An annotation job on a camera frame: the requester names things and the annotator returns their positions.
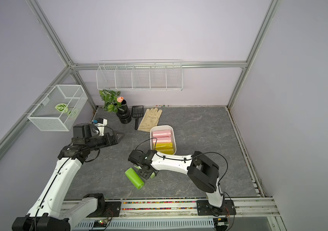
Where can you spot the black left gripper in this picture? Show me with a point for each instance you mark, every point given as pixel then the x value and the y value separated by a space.
pixel 109 142

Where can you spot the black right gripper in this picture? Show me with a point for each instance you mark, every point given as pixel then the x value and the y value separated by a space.
pixel 142 174

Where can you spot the yellow trash bag roll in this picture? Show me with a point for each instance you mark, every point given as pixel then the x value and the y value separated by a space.
pixel 167 151
pixel 168 145

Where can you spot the pink trash bag roll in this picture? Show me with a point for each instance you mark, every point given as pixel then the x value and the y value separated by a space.
pixel 162 134
pixel 162 140

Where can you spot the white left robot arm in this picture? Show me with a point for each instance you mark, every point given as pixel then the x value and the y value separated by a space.
pixel 46 214

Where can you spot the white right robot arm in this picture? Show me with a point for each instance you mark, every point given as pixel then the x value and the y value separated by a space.
pixel 202 171

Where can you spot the white plastic storage box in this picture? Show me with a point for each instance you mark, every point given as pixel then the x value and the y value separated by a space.
pixel 163 127

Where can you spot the black ceramic plant pot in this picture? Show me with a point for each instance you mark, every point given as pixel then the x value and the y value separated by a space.
pixel 124 113

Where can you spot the black slotted plastic scoop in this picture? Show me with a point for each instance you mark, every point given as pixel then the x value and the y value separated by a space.
pixel 136 113

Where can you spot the cream fabric glove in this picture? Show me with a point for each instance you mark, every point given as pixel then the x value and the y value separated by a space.
pixel 150 119

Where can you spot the green artificial plant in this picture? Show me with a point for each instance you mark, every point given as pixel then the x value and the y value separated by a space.
pixel 112 100

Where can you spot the green leaf in basket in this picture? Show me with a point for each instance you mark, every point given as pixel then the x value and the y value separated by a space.
pixel 62 108

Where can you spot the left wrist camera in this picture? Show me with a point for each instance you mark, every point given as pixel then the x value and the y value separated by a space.
pixel 100 124

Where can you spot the white wire cube basket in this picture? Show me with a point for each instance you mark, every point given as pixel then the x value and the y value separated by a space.
pixel 46 118

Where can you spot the front aluminium rail base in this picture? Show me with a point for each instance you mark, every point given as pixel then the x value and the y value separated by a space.
pixel 186 214

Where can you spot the white wire wall shelf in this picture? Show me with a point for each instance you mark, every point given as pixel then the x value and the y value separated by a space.
pixel 137 75

